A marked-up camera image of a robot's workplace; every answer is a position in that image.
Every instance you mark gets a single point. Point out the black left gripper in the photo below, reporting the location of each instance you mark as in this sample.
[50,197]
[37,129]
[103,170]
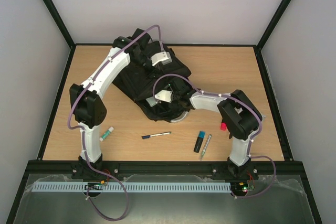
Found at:
[154,71]

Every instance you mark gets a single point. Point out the light blue cable duct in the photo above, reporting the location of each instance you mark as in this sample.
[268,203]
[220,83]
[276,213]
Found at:
[131,187]

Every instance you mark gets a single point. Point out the black frame post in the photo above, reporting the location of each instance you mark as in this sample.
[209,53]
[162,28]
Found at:
[59,22]
[272,24]

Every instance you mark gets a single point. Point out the blue whiteboard pen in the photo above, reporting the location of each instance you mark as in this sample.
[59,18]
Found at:
[154,135]

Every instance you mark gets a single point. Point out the silver marker pen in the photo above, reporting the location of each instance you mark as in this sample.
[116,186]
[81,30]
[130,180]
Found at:
[205,147]

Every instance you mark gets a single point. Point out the black front mounting rail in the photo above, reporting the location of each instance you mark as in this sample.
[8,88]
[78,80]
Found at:
[214,170]

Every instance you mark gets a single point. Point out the black left frame post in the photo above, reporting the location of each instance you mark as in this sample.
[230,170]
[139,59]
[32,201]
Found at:
[59,22]

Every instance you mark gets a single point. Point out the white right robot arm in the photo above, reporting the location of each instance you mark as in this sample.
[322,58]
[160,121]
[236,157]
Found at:
[241,117]

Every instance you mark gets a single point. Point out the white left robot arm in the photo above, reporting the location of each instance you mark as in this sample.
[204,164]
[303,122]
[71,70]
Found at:
[87,108]

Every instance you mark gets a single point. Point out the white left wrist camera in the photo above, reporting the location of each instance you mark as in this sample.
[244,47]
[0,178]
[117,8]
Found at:
[161,57]

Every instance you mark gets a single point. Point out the black right frame post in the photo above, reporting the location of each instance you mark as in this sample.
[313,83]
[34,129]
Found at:
[272,24]

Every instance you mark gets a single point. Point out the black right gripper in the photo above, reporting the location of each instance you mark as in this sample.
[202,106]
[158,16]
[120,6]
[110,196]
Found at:
[174,98]

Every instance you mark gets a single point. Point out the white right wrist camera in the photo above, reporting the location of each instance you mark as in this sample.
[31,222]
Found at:
[164,95]

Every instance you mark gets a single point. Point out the blue highlighter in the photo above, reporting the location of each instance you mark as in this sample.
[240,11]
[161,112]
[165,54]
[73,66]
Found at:
[199,141]

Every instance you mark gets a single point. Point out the black student bag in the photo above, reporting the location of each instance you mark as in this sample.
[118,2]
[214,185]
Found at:
[138,86]

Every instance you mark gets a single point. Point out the grey notebook with barcode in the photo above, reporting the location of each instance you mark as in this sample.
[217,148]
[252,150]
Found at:
[151,101]

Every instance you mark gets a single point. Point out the green glue stick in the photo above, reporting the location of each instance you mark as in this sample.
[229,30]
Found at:
[106,134]

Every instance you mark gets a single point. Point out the pink highlighter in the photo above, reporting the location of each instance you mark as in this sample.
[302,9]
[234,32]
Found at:
[223,126]

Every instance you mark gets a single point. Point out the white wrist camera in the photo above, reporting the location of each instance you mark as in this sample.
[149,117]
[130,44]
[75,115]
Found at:
[161,57]
[164,95]

